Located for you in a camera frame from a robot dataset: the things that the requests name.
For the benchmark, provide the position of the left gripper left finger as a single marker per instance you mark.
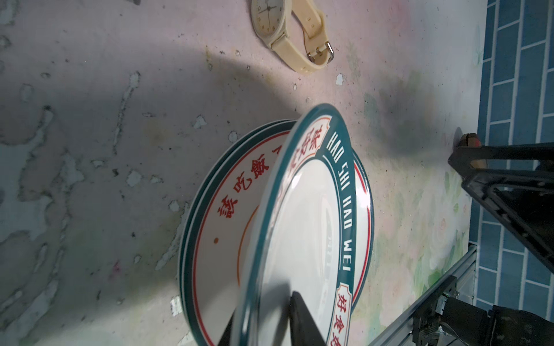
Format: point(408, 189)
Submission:
point(226, 336)

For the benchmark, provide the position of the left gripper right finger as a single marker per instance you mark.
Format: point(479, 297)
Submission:
point(303, 329)

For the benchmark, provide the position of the green rim round plate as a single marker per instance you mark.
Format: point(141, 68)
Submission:
point(303, 241)

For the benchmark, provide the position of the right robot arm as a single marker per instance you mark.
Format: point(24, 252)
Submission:
point(515, 185)

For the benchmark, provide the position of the aluminium mounting rail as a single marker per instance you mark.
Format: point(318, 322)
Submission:
point(419, 325)

